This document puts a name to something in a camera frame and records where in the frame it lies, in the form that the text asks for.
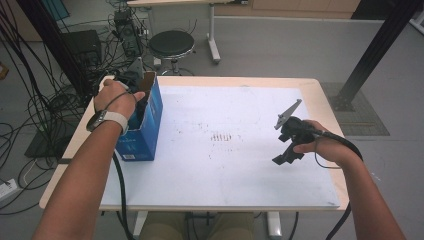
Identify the person's right leg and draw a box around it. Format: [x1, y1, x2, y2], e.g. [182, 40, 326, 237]
[210, 212, 256, 240]

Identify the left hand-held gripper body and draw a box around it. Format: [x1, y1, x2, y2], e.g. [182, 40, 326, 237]
[114, 57, 148, 94]

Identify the black metal post with foot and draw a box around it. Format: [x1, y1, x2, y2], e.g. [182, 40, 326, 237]
[335, 0, 424, 112]

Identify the white table leg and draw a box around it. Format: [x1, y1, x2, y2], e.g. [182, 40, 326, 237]
[132, 210, 150, 239]
[265, 211, 283, 239]

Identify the thin black left wrist cord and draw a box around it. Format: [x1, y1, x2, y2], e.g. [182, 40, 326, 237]
[104, 89, 138, 112]

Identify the black round stool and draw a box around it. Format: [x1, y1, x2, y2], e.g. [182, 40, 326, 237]
[148, 29, 197, 76]

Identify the white power strip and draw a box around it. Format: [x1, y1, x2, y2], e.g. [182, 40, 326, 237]
[0, 178, 20, 203]

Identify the thin black wrist cord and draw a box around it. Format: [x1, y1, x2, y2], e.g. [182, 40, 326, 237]
[104, 89, 138, 112]
[314, 138, 343, 170]

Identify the white table mat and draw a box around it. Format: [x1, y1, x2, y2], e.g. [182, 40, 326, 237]
[99, 84, 341, 210]

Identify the wristwatch with white band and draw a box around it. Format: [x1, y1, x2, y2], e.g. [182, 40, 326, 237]
[85, 109, 130, 136]

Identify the thick black right gripper cable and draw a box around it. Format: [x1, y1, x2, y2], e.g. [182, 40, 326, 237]
[311, 128, 364, 240]

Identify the stack of electronic devices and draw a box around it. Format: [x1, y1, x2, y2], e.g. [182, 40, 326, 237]
[112, 8, 145, 58]

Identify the thin black right wrist cord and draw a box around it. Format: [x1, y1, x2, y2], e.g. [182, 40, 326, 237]
[314, 138, 343, 170]

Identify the black computer case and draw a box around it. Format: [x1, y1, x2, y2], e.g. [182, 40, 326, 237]
[61, 29, 103, 68]

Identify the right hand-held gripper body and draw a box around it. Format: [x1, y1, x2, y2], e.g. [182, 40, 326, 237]
[273, 98, 318, 147]

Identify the person's leg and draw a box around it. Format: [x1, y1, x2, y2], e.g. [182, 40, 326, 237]
[210, 212, 256, 240]
[138, 212, 188, 240]

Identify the black floor base plate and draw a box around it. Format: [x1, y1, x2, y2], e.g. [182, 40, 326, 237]
[24, 127, 72, 160]

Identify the thick black gripper cable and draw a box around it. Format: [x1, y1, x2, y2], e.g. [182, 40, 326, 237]
[311, 128, 364, 240]
[111, 151, 137, 240]

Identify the blue cardboard box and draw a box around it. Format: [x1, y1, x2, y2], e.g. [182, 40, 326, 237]
[114, 71, 164, 163]

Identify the dark floor mat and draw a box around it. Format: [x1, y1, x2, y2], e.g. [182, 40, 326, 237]
[319, 81, 391, 137]

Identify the thick black left gripper cable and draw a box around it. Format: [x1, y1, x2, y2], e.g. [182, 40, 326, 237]
[111, 151, 137, 240]

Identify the person's left hand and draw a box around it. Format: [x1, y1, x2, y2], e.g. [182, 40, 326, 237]
[93, 78, 147, 121]

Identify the black metal stand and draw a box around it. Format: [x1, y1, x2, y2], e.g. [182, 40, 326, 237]
[14, 0, 94, 98]

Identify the person's left leg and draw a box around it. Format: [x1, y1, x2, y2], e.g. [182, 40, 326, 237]
[138, 212, 188, 240]

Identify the person's right hand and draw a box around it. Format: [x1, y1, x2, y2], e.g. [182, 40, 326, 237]
[292, 119, 363, 168]

